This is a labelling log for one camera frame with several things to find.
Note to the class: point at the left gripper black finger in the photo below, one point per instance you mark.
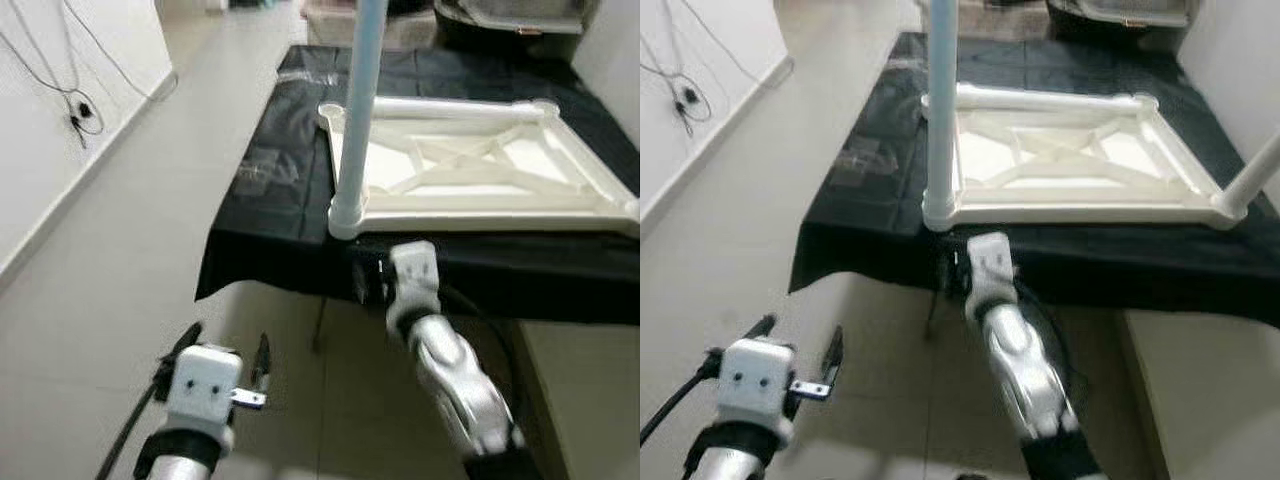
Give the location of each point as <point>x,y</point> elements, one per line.
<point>263,360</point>
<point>835,356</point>
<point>187,342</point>
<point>760,330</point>

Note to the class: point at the white plastic table leg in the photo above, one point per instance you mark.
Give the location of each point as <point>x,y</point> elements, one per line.
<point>1050,98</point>
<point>1250,180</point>
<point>360,100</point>
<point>940,100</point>
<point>450,106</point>

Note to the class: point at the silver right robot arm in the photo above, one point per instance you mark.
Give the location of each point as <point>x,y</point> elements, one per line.
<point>460,390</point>
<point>1030,380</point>

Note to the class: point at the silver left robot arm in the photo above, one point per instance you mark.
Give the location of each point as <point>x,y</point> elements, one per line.
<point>185,455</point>
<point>735,455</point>

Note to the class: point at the white plastic children table top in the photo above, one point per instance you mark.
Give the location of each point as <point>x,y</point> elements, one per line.
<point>480,210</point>
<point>1080,205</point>

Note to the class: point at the clear tape patch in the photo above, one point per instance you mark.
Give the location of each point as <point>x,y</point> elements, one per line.
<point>268,172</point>
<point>870,162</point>

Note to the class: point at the clear plastic wrap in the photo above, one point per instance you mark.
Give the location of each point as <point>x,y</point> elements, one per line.
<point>318,75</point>
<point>905,62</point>

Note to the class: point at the grey cloth covered ledge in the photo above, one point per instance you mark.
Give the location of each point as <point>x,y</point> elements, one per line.
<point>1000,22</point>
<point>335,25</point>

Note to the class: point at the black round basin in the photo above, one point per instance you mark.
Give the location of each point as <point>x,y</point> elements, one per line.
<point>1080,35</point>
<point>470,42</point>

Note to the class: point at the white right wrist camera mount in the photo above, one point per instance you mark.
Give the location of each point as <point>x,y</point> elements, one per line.
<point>413,275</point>
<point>990,265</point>

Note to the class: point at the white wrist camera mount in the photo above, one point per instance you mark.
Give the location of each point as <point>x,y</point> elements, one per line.
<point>990,265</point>
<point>757,378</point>
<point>413,275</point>
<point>205,385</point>

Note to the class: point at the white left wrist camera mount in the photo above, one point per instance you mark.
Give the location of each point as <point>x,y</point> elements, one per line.
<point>205,385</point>
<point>757,378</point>

